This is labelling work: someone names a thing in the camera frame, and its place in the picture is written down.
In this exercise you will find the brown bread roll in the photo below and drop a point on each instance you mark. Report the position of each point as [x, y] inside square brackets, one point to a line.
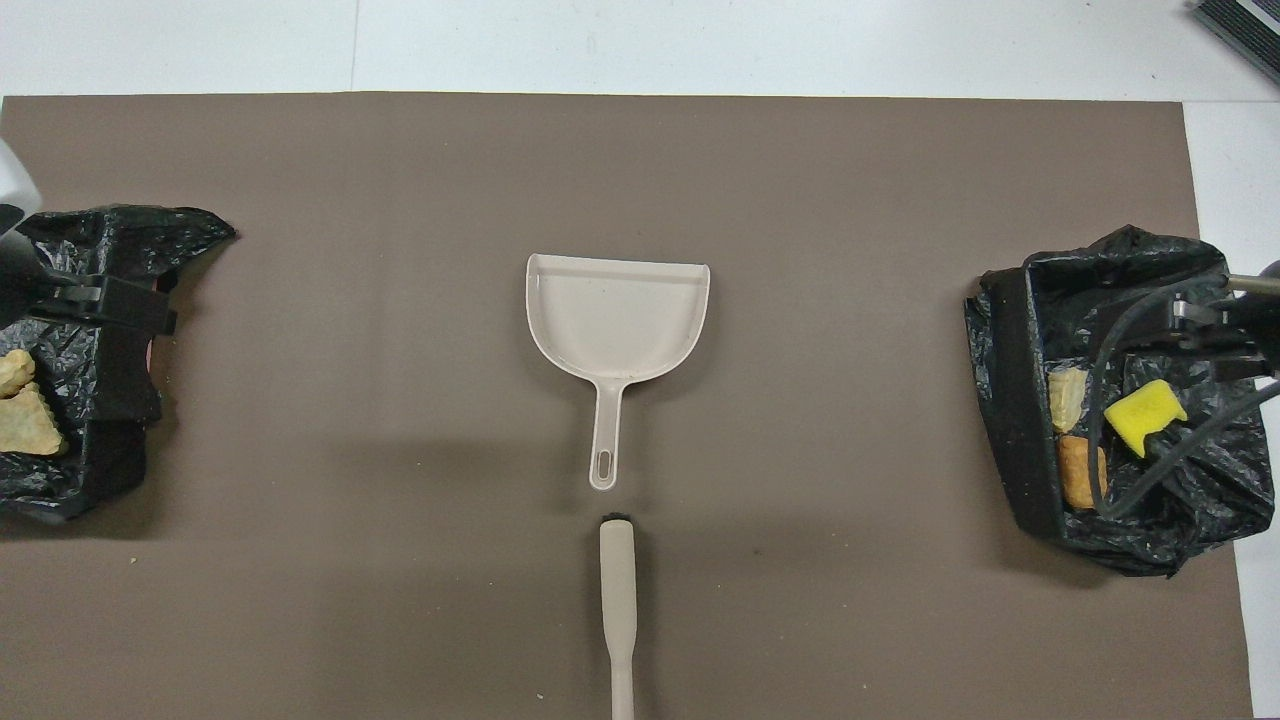
[1078, 472]

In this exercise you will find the striped croissant piece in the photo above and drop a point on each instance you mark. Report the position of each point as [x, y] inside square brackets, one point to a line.
[1066, 398]
[25, 425]
[12, 370]

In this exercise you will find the black trash bag bin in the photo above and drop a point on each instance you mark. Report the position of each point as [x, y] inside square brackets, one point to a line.
[1020, 400]
[100, 400]

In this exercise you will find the dark ribbed panel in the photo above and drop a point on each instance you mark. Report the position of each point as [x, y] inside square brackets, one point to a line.
[1245, 22]

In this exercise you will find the yellow sponge piece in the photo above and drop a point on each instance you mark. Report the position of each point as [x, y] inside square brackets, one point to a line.
[1140, 415]

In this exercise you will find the beige plastic dustpan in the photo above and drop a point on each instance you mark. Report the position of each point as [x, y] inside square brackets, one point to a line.
[615, 320]

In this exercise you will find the brown table mat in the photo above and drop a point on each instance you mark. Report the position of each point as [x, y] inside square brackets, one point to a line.
[500, 160]

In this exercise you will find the pink bin box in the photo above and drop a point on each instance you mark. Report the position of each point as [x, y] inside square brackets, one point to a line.
[151, 352]

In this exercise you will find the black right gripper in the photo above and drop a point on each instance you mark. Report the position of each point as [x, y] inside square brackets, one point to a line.
[1225, 330]

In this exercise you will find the beige hand brush black bristles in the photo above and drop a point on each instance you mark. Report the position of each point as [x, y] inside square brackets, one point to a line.
[617, 580]

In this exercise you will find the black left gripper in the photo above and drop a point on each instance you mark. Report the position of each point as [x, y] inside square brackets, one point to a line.
[120, 303]

